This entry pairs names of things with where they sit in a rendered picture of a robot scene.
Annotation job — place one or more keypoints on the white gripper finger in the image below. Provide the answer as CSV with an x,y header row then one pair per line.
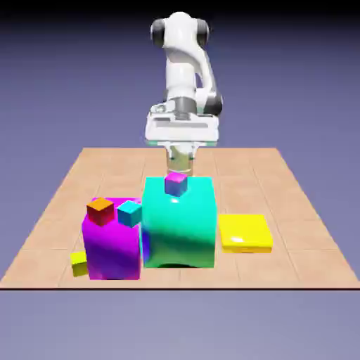
x,y
169,151
194,152

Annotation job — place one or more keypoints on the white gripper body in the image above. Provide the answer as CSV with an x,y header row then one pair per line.
x,y
182,130

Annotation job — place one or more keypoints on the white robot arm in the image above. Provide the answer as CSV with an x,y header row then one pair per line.
x,y
180,70

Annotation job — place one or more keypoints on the small purple cube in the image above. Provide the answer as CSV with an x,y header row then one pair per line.
x,y
176,184

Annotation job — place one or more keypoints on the small cyan cube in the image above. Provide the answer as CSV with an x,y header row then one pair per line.
x,y
129,214

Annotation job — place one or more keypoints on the small orange cube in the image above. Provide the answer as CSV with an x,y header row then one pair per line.
x,y
100,211

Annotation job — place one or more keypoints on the small yellow cube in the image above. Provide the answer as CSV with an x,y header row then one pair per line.
x,y
79,263

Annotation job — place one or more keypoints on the large teal box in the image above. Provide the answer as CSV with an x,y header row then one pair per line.
x,y
180,230

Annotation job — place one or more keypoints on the large yellow box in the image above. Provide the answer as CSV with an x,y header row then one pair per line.
x,y
244,232

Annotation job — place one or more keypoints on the large magenta box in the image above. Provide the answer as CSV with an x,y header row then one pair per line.
x,y
112,250

